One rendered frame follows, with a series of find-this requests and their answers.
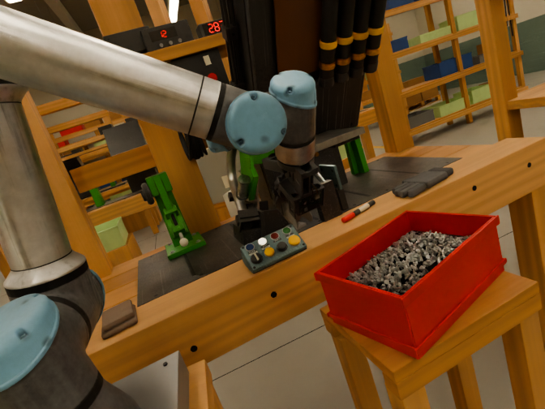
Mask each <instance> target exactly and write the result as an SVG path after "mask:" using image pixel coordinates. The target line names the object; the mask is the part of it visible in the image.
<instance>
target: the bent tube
mask: <svg viewBox="0 0 545 409"><path fill-rule="evenodd" d="M236 153H237V149H231V150H230V151H229V152H227V156H226V168H227V176H228V181H229V185H230V190H231V192H232V195H233V198H234V202H235V204H236V207H237V210H244V209H247V207H246V204H245V201H244V200H239V199H237V197H236V192H237V189H238V180H237V175H236V164H235V162H236Z"/></svg>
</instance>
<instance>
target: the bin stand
mask: <svg viewBox="0 0 545 409"><path fill-rule="evenodd" d="M540 309H542V303H541V298H540V294H539V283H538V282H536V281H534V280H531V279H529V278H524V277H521V276H518V275H516V274H513V273H509V272H506V271H503V272H502V273H501V274H500V276H499V277H498V278H497V279H496V280H495V281H494V282H493V283H492V284H491V285H490V286H489V287H488V288H487V289H486V290H485V291H484V292H483V293H482V294H481V295H480V296H479V297H478V298H477V299H476V300H475V301H474V302H473V303H472V304H471V305H470V307H469V308H468V309H467V310H466V311H465V312H464V313H463V314H462V315H461V316H460V317H459V318H458V319H457V320H456V322H455V323H454V324H453V325H452V326H451V327H450V328H449V329H448V330H447V331H446V332H445V333H444V334H443V335H442V336H441V338H440V339H439V340H438V341H437V342H436V343H435V344H434V345H433V346H432V347H431V348H430V349H429V350H428V351H427V352H426V354H425V355H424V356H423V357H422V358H421V359H415V358H413V357H411V356H409V355H406V354H404V353H402V352H400V351H397V350H395V349H393V348H391V347H388V346H385V345H384V344H382V343H380V342H377V341H375V340H373V339H370V338H368V337H366V336H363V335H361V334H359V333H356V332H354V331H353V330H351V329H347V328H346V327H344V326H341V325H339V324H337V323H334V322H333V319H332V318H331V317H328V315H327V313H328V312H329V311H330V310H329V307H328V305H326V306H324V307H322V308H321V309H320V312H321V315H322V317H323V320H324V324H325V327H326V330H327V331H328V332H329V333H330V334H331V335H332V338H333V342H334V345H335V347H336V350H337V354H338V357H339V360H340V362H341V366H342V369H343V372H344V374H345V378H346V381H347V384H348V386H349V389H350V393H351V396H352V399H353V401H354V405H355V408H356V409H383V408H382V405H381V402H380V397H379V395H378V392H377V389H376V386H375V382H374V379H373V376H372V373H371V369H370V366H369V363H368V360H367V358H368V359H369V360H370V361H371V362H372V363H373V364H375V365H376V366H377V367H378V368H379V369H380V370H381V371H382V373H383V376H384V383H385V386H386V390H387V392H388V397H389V400H390V403H391V406H392V409H431V407H430V404H429V401H428V397H427V392H426V389H425V385H427V384H428V383H430V382H431V381H433V380H435V379H436V378H437V377H439V376H440V375H442V374H443V373H445V372H447V373H448V378H449V382H450V385H451V389H452V393H453V399H454V402H455V406H456V409H483V405H482V401H481V397H480V393H479V389H478V382H477V379H476V375H475V371H474V365H473V360H472V357H471V355H473V354H474V353H475V352H476V351H478V350H480V349H481V348H483V347H485V346H486V345H487V344H489V343H490V342H492V341H494V340H495V339H497V338H498V337H499V336H501V335H502V339H503V344H504V351H505V356H506V360H507V365H508V369H509V376H510V381H511V386H512V390H513V397H514V402H515V406H516V409H545V352H544V347H543V338H542V333H541V327H540V322H539V313H538V311H539V310H540Z"/></svg>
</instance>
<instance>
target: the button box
mask: <svg viewBox="0 0 545 409"><path fill-rule="evenodd" d="M287 227H289V228H290V233H288V234H286V233H284V232H283V229H284V228H285V227H284V228H283V229H280V230H278V231H276V232H273V233H278V238H277V239H272V238H271V234H270V235H266V236H264V237H263V238H261V239H266V243H265V244H259V239H257V240H256V241H254V242H252V243H250V244H253V245H254V248H253V249H252V250H247V249H246V245H245V246H242V247H240V250H241V254H242V261H243V262H244V264H245V266H246V267H247V268H248V269H249V270H250V271H251V272H252V273H253V274H255V273H258V272H259V271H261V270H263V269H266V268H268V267H270V266H272V265H275V264H276V263H278V262H280V261H282V260H284V259H287V258H289V257H291V256H293V255H295V254H297V253H299V252H302V251H304V250H306V249H307V245H306V244H305V242H304V241H303V239H302V238H301V237H300V235H299V234H298V232H297V231H296V230H295V229H294V227H293V226H292V225H289V226H287ZM291 235H297V236H298V237H299V238H300V243H299V244H298V245H296V246H293V245H290V243H289V237H290V236H291ZM279 242H285V243H286V244H287V248H286V250H284V251H280V250H278V248H277V244H278V243H279ZM248 244H249V243H248ZM266 248H273V249H274V254H273V256H266V255H265V254H264V250H265V249H266ZM254 253H259V254H261V256H262V260H261V262H259V263H254V262H253V261H252V260H251V256H252V255H253V254H254Z"/></svg>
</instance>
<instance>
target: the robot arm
mask: <svg viewBox="0 0 545 409"><path fill-rule="evenodd" d="M29 88H34V89H36V90H40V91H42V92H46V93H50V94H53V95H56V96H59V97H64V98H67V99H70V100H72V101H77V102H81V103H84V104H86V105H91V106H95V107H97V108H100V109H103V110H108V111H111V112H114V113H117V114H121V115H125V116H127V117H131V118H135V119H138V120H141V121H145V122H147V123H152V124H155V125H157V126H161V127H166V128H169V129H171V130H175V131H180V132H182V133H185V134H188V135H191V136H196V137H199V138H202V139H205V140H206V142H207V145H208V148H209V150H210V151H211V152H213V153H219V152H223V151H226V152H229V151H230V150H231V149H237V150H238V151H240V152H242V153H245V154H248V155H259V154H264V153H268V152H270V151H272V150H274V149H275V153H271V154H270V155H269V156H268V157H266V158H263V159H262V162H263V165H264V168H265V169H266V170H272V171H276V172H280V173H281V175H280V176H277V180H276V181H275V182H274V184H275V187H274V188H275V190H273V191H272V202H273V204H274V205H275V206H276V208H277V209H278V210H279V211H280V213H281V214H282V216H283V217H284V218H285V219H286V221H287V222H288V223H290V224H292V225H294V226H295V227H296V228H298V222H299V220H300V219H301V217H302V216H303V217H305V218H306V219H307V220H308V221H310V222H312V220H313V217H312V215H311V212H310V211H312V210H313V209H316V208H318V207H320V206H321V205H323V206H324V189H325V187H324V186H323V185H322V184H321V183H320V181H319V180H318V179H317V178H316V177H315V176H314V174H317V173H318V166H317V165H316V164H315V163H314V157H315V119H316V107H317V100H316V88H315V81H314V79H313V78H312V76H310V75H309V74H307V73H306V72H303V71H283V72H280V73H279V74H278V75H275V76H274V77H272V79H271V81H270V87H269V89H268V90H269V92H266V93H263V92H261V91H246V90H243V89H240V88H236V87H234V86H232V85H229V84H224V83H222V82H220V81H218V80H214V79H211V78H208V77H206V76H203V75H200V74H197V73H194V72H192V71H188V70H186V69H183V68H181V67H176V66H174V65H171V64H168V63H167V62H162V61H160V60H157V59H155V58H151V57H149V56H146V55H143V54H139V53H136V52H135V51H132V50H128V49H125V48H122V47H120V46H117V45H114V44H111V43H109V42H106V41H102V40H100V39H97V38H95V37H90V36H88V35H85V34H83V33H81V32H77V31H74V30H71V29H69V28H65V27H63V26H60V25H57V24H53V23H50V22H49V21H46V20H43V19H39V18H37V17H34V16H32V15H28V14H25V13H23V12H20V11H17V10H14V9H11V8H9V7H6V6H2V5H0V244H1V246H2V250H3V251H4V254H5V256H6V259H7V262H8V264H9V266H10V268H11V271H10V273H9V274H8V276H7V278H6V280H5V282H4V283H3V286H4V288H5V290H6V293H7V296H8V298H9V300H10V302H9V303H7V304H5V305H3V306H1V307H0V409H140V407H139V405H138V404H137V402H136V401H135V400H134V399H133V398H132V397H131V396H130V395H129V394H126V393H125V392H123V391H122V390H120V389H119V388H118V387H116V386H114V385H112V384H111V383H109V382H108V381H106V380H105V379H104V378H103V376H102V375H101V374H100V372H99V371H98V370H97V368H96V366H95V365H94V363H93V362H92V361H91V359H90V358H89V356H88V354H87V353H86V348H87V346H88V343H89V340H90V338H91V336H92V332H93V330H94V329H95V326H96V324H97V322H98V321H99V320H100V318H101V315H102V313H103V310H104V306H105V288H104V284H103V282H102V280H101V279H100V277H99V276H98V275H97V273H96V272H94V271H93V270H92V269H90V268H89V267H88V262H87V260H86V257H85V256H84V255H82V254H80V253H78V252H75V251H73V250H72V249H71V245H70V242H69V239H68V238H67V233H66V231H65V228H64V225H63V223H62V219H61V216H60V214H59V211H58V207H57V205H56V202H55V199H54V195H53V193H52V190H51V188H50V185H49V181H48V179H47V176H46V173H45V169H44V166H43V164H42V162H41V158H40V155H39V153H38V150H37V147H36V143H35V140H34V139H33V136H32V132H31V129H30V126H29V124H28V120H27V117H26V114H25V113H24V108H23V106H22V99H23V98H24V96H25V94H26V93H27V91H28V90H29Z"/></svg>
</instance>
